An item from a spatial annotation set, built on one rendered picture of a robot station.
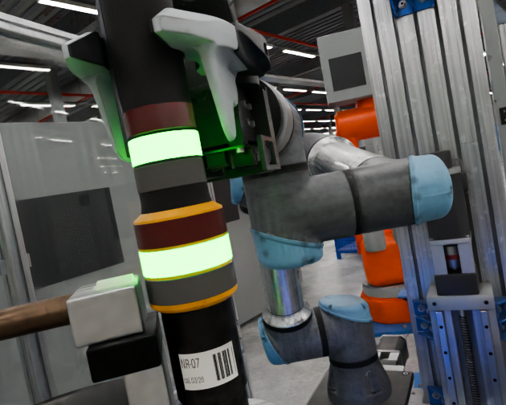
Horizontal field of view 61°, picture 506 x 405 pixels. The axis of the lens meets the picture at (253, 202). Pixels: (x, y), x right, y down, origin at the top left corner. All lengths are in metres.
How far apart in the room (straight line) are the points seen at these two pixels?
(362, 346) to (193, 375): 0.86
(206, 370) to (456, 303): 0.90
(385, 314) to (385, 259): 0.51
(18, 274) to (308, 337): 0.63
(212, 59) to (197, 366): 0.14
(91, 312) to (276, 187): 0.28
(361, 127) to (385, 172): 3.78
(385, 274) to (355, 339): 3.19
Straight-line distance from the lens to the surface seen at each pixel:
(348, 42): 4.28
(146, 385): 0.21
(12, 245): 1.01
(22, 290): 1.02
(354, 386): 1.08
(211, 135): 0.28
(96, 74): 0.23
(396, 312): 4.26
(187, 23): 0.20
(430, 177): 0.48
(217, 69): 0.21
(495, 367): 1.12
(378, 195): 0.46
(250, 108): 0.30
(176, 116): 0.20
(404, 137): 1.11
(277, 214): 0.45
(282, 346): 1.02
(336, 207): 0.45
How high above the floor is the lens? 1.59
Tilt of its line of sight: 3 degrees down
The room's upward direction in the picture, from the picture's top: 11 degrees counter-clockwise
